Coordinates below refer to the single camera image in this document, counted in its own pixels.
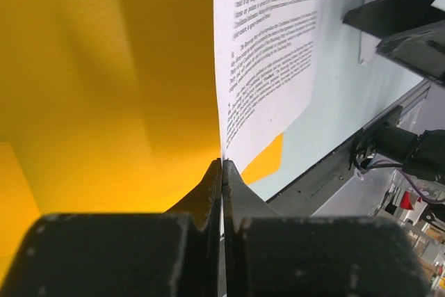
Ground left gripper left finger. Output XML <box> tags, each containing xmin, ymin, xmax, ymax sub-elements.
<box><xmin>6</xmin><ymin>160</ymin><xmax>222</xmax><ymax>296</ymax></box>

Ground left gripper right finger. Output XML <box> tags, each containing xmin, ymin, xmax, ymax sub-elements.
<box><xmin>222</xmin><ymin>160</ymin><xmax>430</xmax><ymax>296</ymax></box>

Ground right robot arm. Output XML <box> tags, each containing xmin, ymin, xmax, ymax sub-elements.
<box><xmin>343</xmin><ymin>0</ymin><xmax>444</xmax><ymax>184</ymax></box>

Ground printed paper sheet front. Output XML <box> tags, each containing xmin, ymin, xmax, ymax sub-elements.
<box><xmin>213</xmin><ymin>0</ymin><xmax>321</xmax><ymax>167</ymax></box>

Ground orange plastic folder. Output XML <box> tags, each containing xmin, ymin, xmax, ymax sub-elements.
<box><xmin>0</xmin><ymin>0</ymin><xmax>284</xmax><ymax>262</ymax></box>

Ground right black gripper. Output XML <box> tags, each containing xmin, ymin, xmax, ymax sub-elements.
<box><xmin>343</xmin><ymin>0</ymin><xmax>444</xmax><ymax>85</ymax></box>

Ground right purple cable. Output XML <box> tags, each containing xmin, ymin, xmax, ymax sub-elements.
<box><xmin>368</xmin><ymin>159</ymin><xmax>445</xmax><ymax>204</ymax></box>

